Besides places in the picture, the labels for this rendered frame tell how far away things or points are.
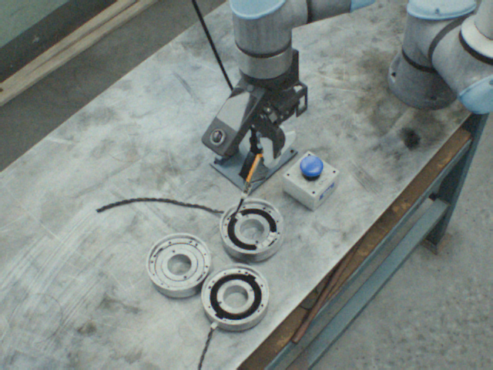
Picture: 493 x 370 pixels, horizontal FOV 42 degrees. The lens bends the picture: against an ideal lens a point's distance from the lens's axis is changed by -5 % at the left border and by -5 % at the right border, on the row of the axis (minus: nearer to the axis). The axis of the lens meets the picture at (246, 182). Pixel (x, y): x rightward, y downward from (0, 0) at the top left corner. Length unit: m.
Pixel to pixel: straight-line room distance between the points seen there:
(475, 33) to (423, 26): 0.13
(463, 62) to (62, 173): 0.74
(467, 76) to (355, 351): 1.00
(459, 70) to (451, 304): 1.01
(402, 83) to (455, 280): 0.89
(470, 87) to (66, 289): 0.75
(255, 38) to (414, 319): 1.28
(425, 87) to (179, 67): 0.50
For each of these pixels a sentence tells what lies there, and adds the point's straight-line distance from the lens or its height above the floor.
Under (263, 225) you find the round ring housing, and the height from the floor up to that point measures 0.83.
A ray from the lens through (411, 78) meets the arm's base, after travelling 1.28.
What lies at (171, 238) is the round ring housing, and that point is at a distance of 1.10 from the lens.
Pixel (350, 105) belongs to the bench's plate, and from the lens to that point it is 1.30.
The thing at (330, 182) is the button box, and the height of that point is 0.84.
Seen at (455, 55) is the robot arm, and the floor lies 1.00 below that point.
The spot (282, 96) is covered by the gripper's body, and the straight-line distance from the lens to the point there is 0.95.
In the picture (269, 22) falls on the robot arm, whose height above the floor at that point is 1.23.
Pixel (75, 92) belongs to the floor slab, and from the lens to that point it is 2.55.
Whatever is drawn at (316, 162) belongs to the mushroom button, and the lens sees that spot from 1.11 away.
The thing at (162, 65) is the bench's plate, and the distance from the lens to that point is 1.40.
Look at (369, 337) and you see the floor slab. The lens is 1.91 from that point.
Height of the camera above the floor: 1.77
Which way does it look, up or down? 55 degrees down
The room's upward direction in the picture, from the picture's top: 5 degrees counter-clockwise
